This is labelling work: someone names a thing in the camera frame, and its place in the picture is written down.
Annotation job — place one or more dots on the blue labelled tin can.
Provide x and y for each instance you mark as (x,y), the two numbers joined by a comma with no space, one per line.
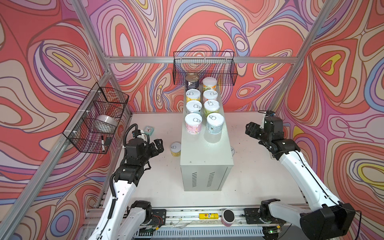
(192,81)

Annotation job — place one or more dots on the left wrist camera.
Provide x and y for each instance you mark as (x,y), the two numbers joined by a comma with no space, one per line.
(141,135)

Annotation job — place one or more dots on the pink floral tin can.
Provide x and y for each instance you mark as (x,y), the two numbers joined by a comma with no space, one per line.
(193,123)

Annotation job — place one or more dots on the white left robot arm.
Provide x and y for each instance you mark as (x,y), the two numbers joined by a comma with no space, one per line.
(123,183)

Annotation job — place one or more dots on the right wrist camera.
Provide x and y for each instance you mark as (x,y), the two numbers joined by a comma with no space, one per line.
(270,113)

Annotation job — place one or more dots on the yellow label sticker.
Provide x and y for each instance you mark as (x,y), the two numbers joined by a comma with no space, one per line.
(208,216)

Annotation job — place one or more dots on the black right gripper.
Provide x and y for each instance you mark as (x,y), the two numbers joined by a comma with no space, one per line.
(252,127)

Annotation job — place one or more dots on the grey metal cabinet box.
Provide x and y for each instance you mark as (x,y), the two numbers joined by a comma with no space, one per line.
(206,157)

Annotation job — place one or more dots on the pink labelled tin can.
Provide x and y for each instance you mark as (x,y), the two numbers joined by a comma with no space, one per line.
(210,95)

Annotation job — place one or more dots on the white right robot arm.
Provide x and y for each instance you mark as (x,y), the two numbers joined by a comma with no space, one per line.
(327,217)

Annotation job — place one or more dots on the mint green alarm clock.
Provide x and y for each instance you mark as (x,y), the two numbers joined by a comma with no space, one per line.
(149,130)

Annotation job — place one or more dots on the white labelled tin can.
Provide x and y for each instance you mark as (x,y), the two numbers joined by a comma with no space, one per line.
(194,106)

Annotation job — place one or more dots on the yellow labelled tin can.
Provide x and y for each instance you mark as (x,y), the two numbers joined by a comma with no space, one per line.
(193,95)

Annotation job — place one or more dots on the pale tin can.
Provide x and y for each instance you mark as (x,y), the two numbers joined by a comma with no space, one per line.
(175,149)

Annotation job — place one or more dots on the aluminium frame post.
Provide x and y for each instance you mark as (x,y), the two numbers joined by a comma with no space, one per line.
(108,76)
(313,32)

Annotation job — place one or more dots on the green orange labelled can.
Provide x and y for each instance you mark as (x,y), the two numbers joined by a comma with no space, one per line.
(209,83)

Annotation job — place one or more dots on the black wire basket back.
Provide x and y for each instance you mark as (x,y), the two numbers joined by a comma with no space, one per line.
(225,71)

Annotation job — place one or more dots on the black wire basket left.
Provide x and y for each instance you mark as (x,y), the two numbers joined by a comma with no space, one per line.
(85,133)

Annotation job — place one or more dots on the aluminium frame back bar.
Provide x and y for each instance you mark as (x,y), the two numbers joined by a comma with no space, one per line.
(169,60)

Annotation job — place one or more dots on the aluminium frame post left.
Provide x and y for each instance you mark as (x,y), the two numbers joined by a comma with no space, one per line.
(108,76)

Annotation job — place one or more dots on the aluminium frame post right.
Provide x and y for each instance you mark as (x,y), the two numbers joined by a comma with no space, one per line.
(313,32)

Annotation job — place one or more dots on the small hidden tin can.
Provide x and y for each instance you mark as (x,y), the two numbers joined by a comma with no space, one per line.
(215,122)

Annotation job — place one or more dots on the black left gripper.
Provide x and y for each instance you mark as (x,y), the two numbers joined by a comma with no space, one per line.
(158,146)

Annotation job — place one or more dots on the black wire basket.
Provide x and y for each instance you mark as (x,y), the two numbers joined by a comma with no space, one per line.
(225,71)
(85,133)

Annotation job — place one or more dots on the yellow green tin can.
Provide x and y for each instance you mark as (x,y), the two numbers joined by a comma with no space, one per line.
(211,106)

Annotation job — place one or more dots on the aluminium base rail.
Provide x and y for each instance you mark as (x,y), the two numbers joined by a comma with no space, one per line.
(184,224)

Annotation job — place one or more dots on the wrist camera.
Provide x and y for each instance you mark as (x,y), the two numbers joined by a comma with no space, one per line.
(141,135)
(270,113)

